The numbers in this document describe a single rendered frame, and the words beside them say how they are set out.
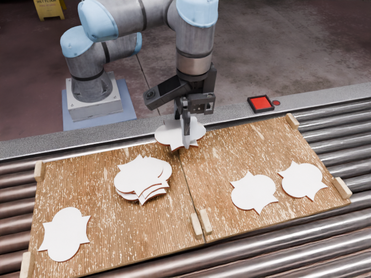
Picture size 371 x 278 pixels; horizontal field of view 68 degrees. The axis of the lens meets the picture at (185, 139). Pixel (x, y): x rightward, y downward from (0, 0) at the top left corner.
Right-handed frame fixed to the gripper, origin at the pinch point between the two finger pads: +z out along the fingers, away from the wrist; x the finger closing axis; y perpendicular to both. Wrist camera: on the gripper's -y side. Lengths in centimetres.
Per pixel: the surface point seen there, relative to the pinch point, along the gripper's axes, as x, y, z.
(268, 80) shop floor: 145, 125, 100
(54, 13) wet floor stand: 329, -83, 102
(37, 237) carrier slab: -14.9, -38.6, 14.3
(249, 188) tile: -14.7, 16.7, 10.4
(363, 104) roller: 11, 73, 10
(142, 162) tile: -2.9, -10.8, 7.0
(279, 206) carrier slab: -21.0, 22.6, 11.0
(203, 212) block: -19.4, 2.0, 9.4
